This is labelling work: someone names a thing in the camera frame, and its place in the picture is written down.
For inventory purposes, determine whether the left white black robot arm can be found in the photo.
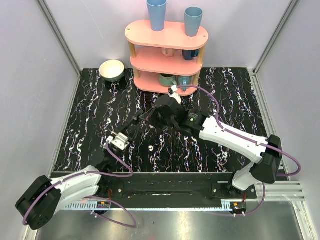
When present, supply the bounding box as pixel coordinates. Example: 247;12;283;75
15;120;136;230

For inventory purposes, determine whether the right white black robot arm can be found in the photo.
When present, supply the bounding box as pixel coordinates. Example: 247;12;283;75
147;95;282;199

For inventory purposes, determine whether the green speckled ceramic mug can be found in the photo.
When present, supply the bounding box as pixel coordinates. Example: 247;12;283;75
158;73;177;88

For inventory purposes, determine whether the blue butterfly ceramic mug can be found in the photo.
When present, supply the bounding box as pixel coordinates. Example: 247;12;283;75
177;75;193;86

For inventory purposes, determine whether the pink three-tier wooden shelf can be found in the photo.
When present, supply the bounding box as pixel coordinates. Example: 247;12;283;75
125;19;209;94

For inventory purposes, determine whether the pink ceramic mug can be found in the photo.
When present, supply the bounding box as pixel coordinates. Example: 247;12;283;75
161;48;174;58

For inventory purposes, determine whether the dark blue ceramic mug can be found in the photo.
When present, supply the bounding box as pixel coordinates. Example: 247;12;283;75
182;49;199;61

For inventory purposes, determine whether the green white ceramic bowl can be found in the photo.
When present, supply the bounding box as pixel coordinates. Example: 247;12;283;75
99;60;125;83

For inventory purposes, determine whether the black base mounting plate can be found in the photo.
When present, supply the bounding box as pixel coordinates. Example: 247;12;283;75
98;172;257;200

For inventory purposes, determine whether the grey blue tall cup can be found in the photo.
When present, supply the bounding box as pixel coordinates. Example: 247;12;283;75
184;7;203;37

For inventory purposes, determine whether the light blue tall cup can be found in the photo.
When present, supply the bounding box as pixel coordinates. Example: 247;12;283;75
147;0;167;32

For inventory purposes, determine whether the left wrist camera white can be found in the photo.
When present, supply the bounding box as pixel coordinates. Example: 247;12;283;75
107;132;130;151

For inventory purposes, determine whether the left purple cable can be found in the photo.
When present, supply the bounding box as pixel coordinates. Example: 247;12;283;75
22;142;138;229

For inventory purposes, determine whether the aluminium frame rail front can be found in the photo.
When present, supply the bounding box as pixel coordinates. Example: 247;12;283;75
67;199;236;211

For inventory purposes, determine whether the left aluminium corner post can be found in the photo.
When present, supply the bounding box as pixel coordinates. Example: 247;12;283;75
36;0;82;76

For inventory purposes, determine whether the aluminium corner post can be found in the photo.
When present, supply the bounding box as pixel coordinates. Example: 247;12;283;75
36;0;82;76
252;0;300;75

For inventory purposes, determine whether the right aluminium corner post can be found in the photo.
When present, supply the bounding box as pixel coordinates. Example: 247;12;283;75
252;0;300;75

